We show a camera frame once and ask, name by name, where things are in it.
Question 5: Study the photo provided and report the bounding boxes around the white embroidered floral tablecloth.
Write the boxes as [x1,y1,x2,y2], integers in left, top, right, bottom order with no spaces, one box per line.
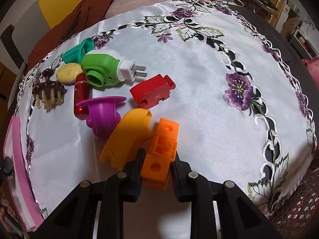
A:
[15,0,318,217]

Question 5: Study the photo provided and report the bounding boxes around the multicolour fabric chair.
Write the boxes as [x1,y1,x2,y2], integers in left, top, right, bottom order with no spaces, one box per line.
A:
[0,0,155,63]

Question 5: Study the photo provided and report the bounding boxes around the red metallic lighter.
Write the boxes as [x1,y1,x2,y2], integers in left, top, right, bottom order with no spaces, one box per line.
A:
[74,73,91,120]

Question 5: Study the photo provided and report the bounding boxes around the orange block with holes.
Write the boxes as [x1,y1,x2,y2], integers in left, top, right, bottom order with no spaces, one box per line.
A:
[141,118,179,190]

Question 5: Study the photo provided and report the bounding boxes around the red puzzle-shaped block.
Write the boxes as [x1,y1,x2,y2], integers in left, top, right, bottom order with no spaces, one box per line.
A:
[130,74,176,109]

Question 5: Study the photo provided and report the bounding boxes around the purple flanged plastic spool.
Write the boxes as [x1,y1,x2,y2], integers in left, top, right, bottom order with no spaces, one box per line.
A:
[77,96,127,142]

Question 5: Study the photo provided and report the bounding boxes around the dark brown claw hair clip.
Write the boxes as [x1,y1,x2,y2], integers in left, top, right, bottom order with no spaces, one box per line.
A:
[32,69,67,111]

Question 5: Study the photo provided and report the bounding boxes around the green white plug-in device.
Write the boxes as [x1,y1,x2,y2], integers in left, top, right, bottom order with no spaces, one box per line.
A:
[80,49,147,87]

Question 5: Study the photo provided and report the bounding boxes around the green flanged plastic spool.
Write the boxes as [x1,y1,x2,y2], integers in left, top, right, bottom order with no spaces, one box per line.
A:
[62,38,94,64]

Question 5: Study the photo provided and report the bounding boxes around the yellow oval stone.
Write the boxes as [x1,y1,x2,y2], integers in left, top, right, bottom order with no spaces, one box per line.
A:
[56,63,83,84]

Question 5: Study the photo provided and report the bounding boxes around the rust red jacket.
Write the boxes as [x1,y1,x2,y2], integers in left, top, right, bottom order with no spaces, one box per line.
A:
[27,0,114,71]

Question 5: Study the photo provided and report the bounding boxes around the pink-rimmed storage box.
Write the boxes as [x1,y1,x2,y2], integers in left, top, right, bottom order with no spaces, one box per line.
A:
[3,116,44,232]

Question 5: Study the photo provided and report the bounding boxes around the orange curved plastic piece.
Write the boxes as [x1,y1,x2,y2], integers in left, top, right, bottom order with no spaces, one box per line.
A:
[99,108,153,170]

